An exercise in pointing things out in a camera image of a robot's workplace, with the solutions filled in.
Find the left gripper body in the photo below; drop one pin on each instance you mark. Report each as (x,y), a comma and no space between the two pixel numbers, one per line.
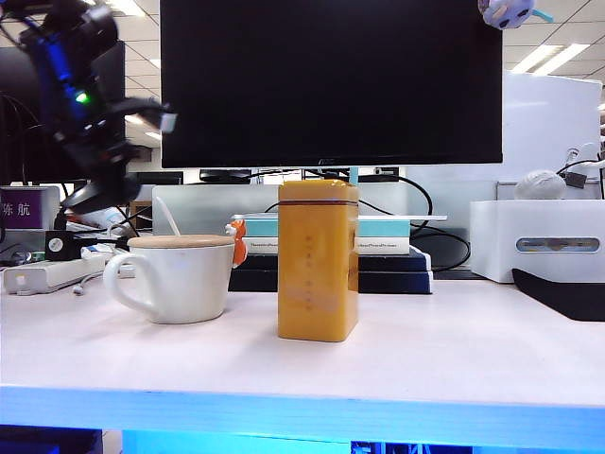
(101,158)

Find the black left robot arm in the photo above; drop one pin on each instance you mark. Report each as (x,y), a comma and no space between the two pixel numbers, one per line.
(57,61)

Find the black mouse pad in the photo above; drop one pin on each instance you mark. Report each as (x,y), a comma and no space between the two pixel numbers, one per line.
(567,298)

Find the white tube bottle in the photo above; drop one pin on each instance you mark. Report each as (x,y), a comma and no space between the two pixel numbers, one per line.
(108,219)

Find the small black monitor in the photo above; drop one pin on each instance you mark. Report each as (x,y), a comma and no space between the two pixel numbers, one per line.
(111,71)

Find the purple name sign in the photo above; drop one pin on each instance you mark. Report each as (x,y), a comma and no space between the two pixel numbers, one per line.
(28,210)

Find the white spoon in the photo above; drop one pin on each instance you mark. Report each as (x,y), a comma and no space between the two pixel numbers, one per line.
(171,223)

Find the black cube charger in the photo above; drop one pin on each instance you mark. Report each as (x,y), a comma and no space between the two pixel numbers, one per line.
(70,250)

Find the frosted glass panel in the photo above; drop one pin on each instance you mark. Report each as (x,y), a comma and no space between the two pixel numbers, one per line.
(203,208)

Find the wooden mug lid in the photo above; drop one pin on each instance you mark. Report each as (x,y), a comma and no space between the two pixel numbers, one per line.
(179,241)

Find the white power strip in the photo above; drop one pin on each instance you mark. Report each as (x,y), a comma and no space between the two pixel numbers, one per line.
(52,274)

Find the white ceramic mug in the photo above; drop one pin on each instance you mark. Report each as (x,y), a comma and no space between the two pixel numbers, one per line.
(189,284)

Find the orange fox figurine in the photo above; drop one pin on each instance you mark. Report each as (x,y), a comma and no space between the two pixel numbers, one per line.
(240,247)

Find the yellow tin box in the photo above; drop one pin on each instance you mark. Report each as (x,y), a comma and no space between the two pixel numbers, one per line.
(312,265)

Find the large black monitor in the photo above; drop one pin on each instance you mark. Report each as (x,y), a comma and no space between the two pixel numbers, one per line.
(331,85)

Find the teal book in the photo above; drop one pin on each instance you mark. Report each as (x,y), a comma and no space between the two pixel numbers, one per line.
(380,230)

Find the white book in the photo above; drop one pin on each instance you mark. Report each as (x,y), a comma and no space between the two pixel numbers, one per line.
(380,246)

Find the thin navy book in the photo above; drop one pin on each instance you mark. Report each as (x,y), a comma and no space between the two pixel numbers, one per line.
(394,261)

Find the white box with slot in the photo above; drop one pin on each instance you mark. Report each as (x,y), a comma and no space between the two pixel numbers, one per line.
(494,236)

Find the purple plush toy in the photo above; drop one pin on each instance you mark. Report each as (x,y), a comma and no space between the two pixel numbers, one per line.
(508,13)

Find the white crumpled ball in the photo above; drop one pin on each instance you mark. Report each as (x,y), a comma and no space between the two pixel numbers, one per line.
(540,186)

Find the white partition board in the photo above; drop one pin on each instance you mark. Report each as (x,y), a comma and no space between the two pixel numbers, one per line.
(546,132)

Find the ceiling light panel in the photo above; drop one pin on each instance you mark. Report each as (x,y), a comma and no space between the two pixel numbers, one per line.
(550,59)

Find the black adapter plug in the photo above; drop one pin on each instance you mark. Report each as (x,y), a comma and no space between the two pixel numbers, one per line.
(576,180)

